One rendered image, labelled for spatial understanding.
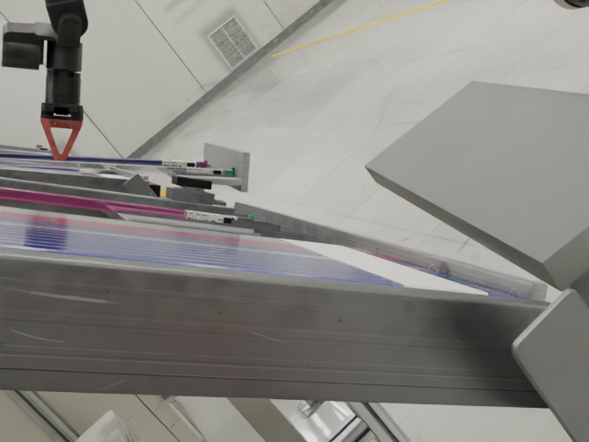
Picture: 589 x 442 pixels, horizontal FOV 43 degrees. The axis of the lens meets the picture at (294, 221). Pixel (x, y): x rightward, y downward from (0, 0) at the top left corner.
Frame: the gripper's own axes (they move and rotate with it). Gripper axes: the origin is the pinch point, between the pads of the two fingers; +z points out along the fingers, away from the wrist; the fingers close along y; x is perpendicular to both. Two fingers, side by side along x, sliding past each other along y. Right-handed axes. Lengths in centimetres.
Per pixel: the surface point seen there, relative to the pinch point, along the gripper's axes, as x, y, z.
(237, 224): 20, 51, 3
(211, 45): 155, -725, -91
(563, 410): 26, 103, 5
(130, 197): 9.4, 31.0, 2.8
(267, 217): 25, 45, 3
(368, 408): 49, 27, 36
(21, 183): -4.5, 31.8, 1.6
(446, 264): 28, 86, 1
